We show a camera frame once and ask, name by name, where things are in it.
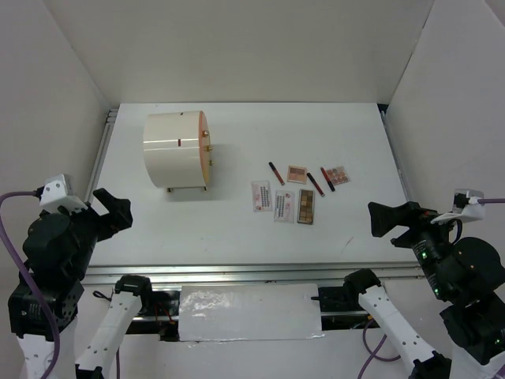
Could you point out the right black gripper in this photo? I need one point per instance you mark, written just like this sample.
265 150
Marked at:
415 215

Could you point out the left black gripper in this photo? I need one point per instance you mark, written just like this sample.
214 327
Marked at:
120 209

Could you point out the black capped lipstick tube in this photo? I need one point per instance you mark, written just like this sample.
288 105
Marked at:
316 185

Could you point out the dark red lip gloss tube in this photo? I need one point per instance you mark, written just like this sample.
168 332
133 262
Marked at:
276 173

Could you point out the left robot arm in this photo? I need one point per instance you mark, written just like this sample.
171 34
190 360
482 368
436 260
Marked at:
43 307

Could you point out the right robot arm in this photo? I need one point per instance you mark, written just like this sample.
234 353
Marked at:
465 273

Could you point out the round pan eyeshadow palette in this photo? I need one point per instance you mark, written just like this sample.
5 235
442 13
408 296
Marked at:
337 175

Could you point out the long brown eyeshadow palette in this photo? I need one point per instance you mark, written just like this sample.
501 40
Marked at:
305 212

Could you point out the cream round drawer cabinet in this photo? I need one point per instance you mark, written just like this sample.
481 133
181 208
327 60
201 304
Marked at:
172 150

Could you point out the pink square eyeshadow palette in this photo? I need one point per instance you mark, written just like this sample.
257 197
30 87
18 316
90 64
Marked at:
297 174

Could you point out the clear sticker pack right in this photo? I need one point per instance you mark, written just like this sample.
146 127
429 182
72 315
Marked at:
284 206

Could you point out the clear sticker pack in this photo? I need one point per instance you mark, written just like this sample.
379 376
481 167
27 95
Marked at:
261 196
284 206

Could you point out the clear sticker pack left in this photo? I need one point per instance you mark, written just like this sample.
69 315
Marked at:
261 196

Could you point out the white taped cover plate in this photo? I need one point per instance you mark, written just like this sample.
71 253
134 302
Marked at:
249 312

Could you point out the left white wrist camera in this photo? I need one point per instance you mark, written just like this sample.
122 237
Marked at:
58 192

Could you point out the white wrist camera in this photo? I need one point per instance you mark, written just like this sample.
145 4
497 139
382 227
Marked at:
58 192
466 207

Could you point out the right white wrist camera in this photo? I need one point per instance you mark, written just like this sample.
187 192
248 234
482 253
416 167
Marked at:
466 207

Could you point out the left aluminium side rail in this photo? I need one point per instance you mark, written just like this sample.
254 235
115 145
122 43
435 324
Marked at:
102 151

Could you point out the aluminium front rail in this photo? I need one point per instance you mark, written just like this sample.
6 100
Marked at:
171 275

